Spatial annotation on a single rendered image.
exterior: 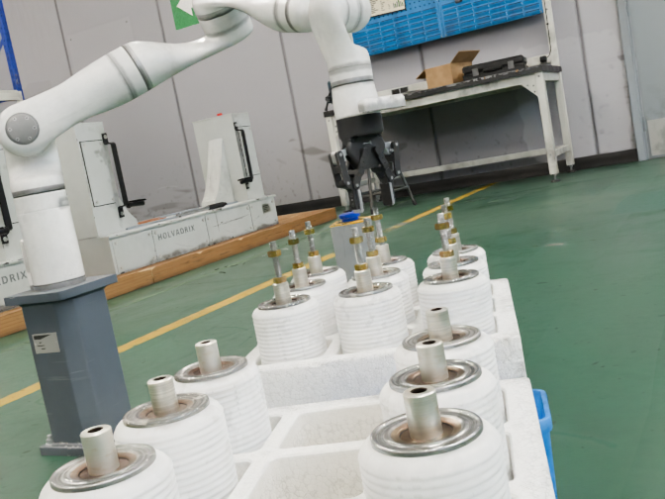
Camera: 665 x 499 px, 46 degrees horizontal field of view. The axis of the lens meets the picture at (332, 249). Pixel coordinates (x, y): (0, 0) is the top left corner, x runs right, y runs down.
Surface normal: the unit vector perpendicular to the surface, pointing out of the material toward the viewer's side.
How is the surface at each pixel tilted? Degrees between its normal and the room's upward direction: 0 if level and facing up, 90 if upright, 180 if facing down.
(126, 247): 90
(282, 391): 90
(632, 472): 0
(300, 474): 90
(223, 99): 90
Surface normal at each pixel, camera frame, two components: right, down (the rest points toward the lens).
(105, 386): 0.88, -0.11
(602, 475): -0.18, -0.98
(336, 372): -0.18, 0.15
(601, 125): -0.44, 0.19
